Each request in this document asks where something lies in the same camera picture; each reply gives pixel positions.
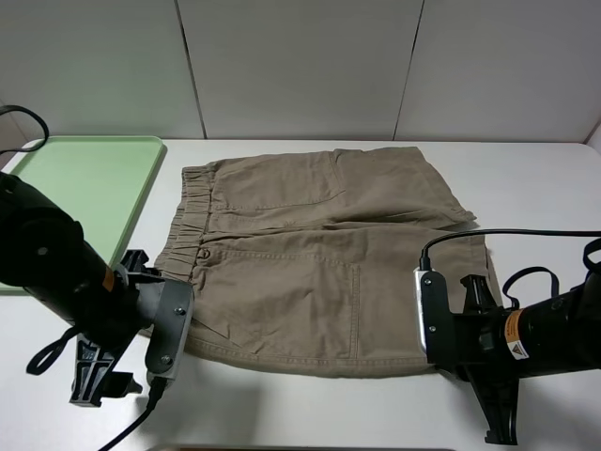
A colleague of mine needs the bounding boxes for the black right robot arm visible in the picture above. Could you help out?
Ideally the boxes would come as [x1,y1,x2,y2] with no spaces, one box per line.
[440,264,600,445]

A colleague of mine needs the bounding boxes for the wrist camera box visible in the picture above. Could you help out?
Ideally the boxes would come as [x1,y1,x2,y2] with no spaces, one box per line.
[413,269,456,368]
[145,279,194,383]

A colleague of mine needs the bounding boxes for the black right camera cable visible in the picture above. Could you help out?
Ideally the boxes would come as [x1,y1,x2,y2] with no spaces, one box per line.
[419,228,601,272]

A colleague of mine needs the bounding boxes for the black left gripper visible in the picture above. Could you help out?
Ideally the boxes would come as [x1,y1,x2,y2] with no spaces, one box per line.
[69,249,164,408]

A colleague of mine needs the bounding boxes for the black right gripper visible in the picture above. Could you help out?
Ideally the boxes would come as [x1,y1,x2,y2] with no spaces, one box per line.
[440,274,519,445]

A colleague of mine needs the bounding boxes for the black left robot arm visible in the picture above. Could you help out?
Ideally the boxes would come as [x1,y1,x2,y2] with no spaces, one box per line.
[1,173,161,407]

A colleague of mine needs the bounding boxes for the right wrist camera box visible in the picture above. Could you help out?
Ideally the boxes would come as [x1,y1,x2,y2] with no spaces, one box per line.
[413,269,456,368]

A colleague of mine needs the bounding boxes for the green plastic tray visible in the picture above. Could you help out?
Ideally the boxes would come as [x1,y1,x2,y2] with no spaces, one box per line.
[7,136,166,266]

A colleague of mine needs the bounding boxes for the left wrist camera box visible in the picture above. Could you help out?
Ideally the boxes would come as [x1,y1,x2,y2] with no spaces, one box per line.
[145,279,194,383]

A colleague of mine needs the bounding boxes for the khaki shorts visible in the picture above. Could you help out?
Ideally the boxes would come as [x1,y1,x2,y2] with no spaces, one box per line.
[155,147,500,378]

